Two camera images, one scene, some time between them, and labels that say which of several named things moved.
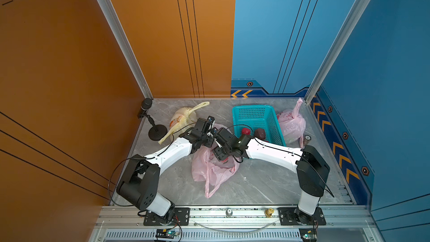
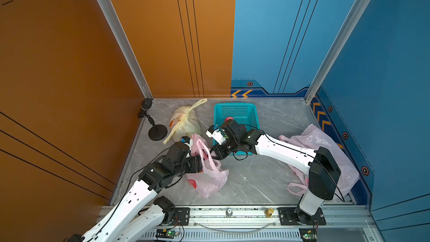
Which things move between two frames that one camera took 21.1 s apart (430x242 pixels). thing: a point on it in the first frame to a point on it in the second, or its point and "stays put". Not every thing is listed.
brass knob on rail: (269, 212) stays put
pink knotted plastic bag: (293, 124) to (211, 179)
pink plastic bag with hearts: (206, 168) to (312, 138)
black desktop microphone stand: (157, 132) stays put
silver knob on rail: (229, 212) stays put
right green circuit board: (308, 234) stays put
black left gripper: (210, 143) to (196, 164)
